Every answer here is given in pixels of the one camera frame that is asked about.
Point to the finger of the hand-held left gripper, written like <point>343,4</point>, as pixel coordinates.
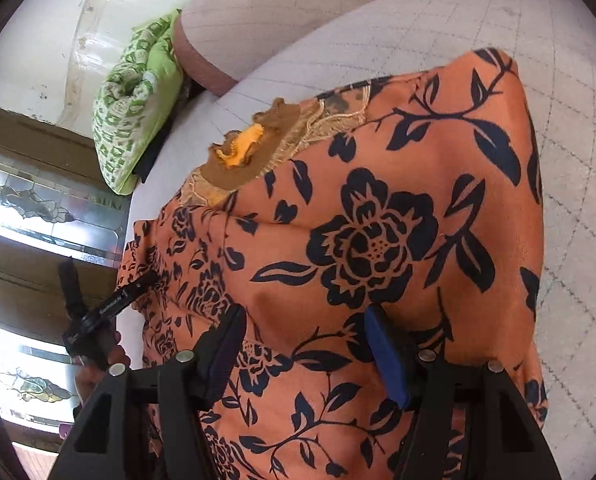
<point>69,285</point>
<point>128,294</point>

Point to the orange floral garment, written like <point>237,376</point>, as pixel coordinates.
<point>368,220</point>

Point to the green patterned pillow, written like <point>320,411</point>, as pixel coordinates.
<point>128,105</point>

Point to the pink padded headboard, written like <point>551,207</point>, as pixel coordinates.
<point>278,10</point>

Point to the black folded cloth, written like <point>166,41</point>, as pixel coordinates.
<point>153,157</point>

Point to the person's left hand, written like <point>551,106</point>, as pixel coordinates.
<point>95,377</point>

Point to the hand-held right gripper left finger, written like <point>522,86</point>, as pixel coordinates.
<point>228,342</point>

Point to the stained glass wooden door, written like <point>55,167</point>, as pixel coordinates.
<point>38,200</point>

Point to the white quilted bed mattress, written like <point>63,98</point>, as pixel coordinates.
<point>568,85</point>

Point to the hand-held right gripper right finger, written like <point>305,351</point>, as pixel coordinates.
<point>385,350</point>

